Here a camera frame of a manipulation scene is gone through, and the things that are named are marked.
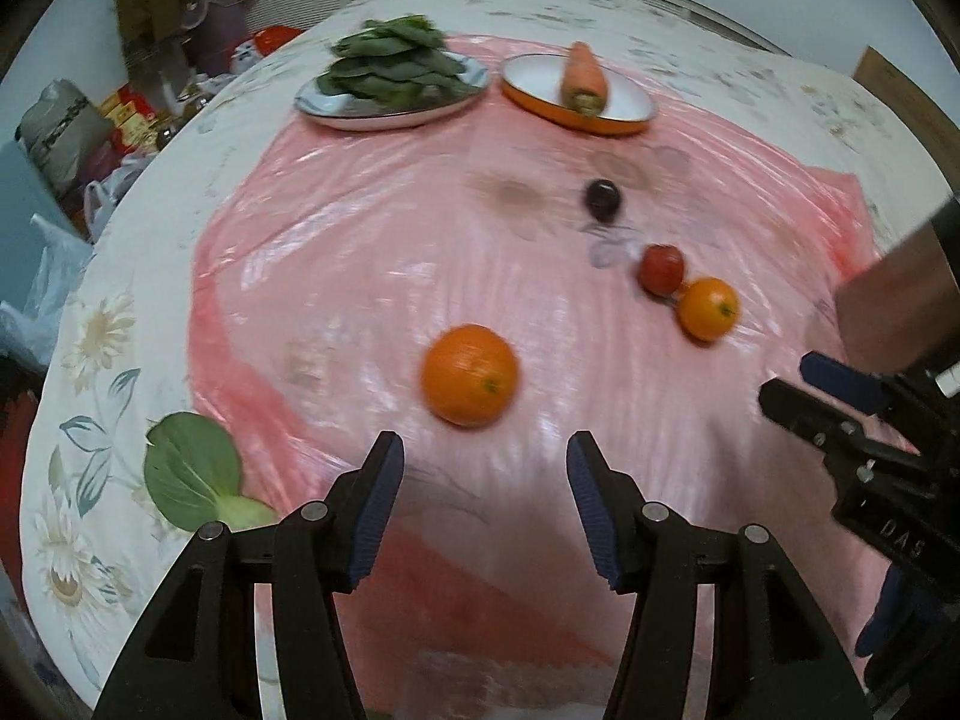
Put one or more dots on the white plastic bag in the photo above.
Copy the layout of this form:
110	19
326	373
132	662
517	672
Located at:
112	187

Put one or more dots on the carrot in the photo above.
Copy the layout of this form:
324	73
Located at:
583	79

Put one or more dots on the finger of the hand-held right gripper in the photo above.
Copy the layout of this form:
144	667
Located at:
840	376
802	409

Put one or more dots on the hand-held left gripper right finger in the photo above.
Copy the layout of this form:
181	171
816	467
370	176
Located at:
596	510

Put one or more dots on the wooden bed headboard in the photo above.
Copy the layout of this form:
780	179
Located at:
900	90

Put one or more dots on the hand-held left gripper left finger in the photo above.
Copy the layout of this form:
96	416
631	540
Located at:
375	510

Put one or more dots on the dark purple plum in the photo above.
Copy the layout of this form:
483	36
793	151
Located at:
602	200

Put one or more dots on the bluish clear plastic bag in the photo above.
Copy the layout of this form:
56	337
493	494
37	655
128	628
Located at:
37	292

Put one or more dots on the pile of green leaves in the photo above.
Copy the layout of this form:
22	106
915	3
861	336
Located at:
390	64

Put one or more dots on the red bag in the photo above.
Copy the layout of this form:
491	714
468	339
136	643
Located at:
274	37

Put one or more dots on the purple bin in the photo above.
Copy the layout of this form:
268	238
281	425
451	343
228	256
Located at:
217	22

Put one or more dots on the red gift boxes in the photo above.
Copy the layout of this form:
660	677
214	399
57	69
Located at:
131	116

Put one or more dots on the grey printed bag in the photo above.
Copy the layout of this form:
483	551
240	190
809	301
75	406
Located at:
64	124

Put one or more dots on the red apple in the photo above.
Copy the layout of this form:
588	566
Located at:
661	268

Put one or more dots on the bok choy leaf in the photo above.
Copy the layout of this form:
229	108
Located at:
191	472

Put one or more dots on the white plate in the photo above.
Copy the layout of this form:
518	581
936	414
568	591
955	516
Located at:
322	109

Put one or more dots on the orange rimmed plate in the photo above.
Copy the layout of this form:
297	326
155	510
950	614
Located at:
525	82

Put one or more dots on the pink plastic sheet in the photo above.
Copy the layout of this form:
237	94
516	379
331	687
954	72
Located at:
337	277

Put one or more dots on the orange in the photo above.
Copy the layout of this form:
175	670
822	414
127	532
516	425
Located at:
470	375
708	307

